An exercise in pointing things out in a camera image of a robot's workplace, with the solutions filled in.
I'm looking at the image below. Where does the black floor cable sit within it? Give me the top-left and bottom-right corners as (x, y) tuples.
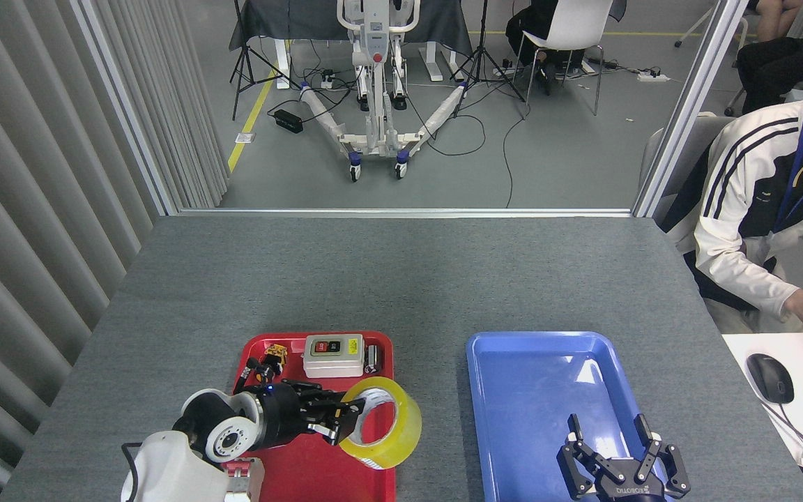
(408, 112), (531, 208)

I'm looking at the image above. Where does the silver frame post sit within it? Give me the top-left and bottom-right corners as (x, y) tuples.
(70, 0), (179, 217)
(632, 0), (751, 218)

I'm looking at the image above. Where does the silver frame rail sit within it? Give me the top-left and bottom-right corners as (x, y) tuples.
(178, 207), (634, 218)

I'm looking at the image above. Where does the white switch box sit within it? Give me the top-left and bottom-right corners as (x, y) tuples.
(303, 334), (365, 379)

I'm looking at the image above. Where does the white wheeled stand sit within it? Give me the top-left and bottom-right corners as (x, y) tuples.
(298, 0), (472, 183)

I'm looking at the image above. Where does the person in white black jacket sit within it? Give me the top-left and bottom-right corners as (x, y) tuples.
(659, 87), (803, 360)

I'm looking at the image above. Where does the white chair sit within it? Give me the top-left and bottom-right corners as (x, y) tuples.
(513, 0), (615, 116)

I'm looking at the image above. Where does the white red terminal block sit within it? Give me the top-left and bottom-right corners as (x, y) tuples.
(222, 459), (266, 502)

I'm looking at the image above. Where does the grey ribbed partition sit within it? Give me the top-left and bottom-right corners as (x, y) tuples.
(0, 0), (231, 502)

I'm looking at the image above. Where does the person in black trousers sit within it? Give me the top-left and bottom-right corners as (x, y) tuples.
(736, 0), (803, 116)

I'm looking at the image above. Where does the grey chair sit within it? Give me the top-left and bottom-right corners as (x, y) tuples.
(638, 115), (737, 224)

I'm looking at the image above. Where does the table with black cloth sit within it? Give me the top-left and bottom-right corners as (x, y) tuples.
(229, 0), (473, 90)

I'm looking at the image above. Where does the red plastic tray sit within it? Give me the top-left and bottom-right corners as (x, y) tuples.
(231, 331), (397, 502)

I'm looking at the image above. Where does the black tripod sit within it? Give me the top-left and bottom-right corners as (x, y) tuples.
(450, 0), (528, 119)
(229, 0), (303, 121)

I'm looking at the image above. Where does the person seated on white chair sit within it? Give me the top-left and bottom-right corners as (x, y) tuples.
(505, 0), (629, 95)

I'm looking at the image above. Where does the blue plastic tray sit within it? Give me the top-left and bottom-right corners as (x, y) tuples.
(466, 331), (667, 502)

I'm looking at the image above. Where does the black computer mouse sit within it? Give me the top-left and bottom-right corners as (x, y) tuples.
(746, 353), (795, 405)

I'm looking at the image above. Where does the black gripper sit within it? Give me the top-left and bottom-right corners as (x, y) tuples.
(557, 413), (691, 502)
(255, 380), (367, 451)

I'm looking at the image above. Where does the yellow tape roll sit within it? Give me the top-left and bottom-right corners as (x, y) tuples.
(337, 376), (422, 471)

